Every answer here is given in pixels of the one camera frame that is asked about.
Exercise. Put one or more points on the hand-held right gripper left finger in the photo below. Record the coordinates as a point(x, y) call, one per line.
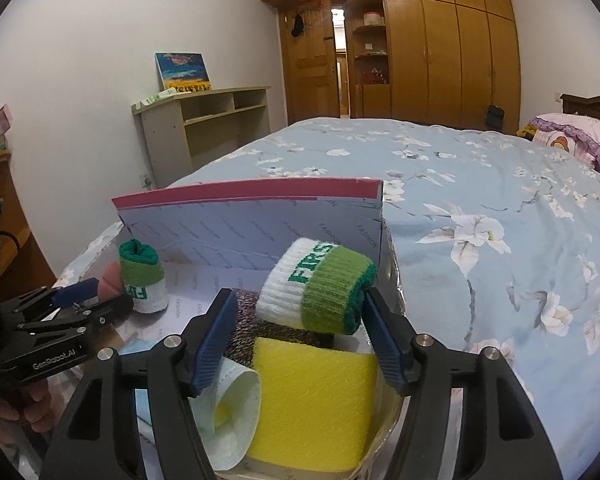
point(215, 340)

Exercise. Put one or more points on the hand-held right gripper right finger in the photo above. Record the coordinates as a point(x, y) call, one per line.
point(385, 345)

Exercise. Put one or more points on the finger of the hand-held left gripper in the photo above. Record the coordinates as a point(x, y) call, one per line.
point(100, 310)
point(77, 290)

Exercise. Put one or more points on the pink sock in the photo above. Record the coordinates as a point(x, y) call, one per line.
point(111, 280)

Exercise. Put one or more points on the purple-brown fuzzy sock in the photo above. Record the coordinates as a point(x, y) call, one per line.
point(245, 320)

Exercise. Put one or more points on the green and white sock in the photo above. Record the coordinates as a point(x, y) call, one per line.
point(142, 280)
point(320, 280)

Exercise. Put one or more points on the white cardboard box pink edge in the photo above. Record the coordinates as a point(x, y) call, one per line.
point(230, 230)

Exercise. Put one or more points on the person's left hand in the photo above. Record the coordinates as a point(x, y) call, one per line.
point(25, 410)

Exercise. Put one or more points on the light blue cloth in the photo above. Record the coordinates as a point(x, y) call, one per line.
point(137, 347)

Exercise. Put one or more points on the yellow sponge cloth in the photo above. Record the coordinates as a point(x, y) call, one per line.
point(310, 400)

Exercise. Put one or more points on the white rolled cloth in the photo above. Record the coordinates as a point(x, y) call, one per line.
point(240, 435)

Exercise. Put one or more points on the orange wooden cabinet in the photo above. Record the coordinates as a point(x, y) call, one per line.
point(5, 190)

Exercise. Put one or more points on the blue floral blanket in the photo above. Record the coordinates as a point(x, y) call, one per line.
point(480, 210)

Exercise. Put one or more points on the beige wooden desk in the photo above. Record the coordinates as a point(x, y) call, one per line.
point(205, 135)

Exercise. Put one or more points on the green and white packet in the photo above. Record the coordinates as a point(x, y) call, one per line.
point(155, 98)

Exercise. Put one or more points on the blue and yellow painting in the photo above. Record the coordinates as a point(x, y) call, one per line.
point(184, 72)

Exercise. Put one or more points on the black hanging bag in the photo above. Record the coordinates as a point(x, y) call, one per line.
point(495, 119)

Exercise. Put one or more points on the pink cartoon pillow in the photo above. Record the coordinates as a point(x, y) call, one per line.
point(560, 145)

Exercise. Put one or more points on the red shelf item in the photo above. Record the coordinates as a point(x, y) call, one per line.
point(374, 78)

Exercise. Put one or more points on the wooden door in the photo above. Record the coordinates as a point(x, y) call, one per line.
point(305, 75)

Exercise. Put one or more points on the purple ruffled pillow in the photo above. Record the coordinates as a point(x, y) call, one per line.
point(595, 135)

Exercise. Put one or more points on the wooden wardrobe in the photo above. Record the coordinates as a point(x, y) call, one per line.
point(440, 50)

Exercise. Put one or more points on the dark wooden headboard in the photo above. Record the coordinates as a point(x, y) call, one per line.
point(590, 107)

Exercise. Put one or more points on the round white box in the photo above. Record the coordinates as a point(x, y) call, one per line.
point(373, 18)

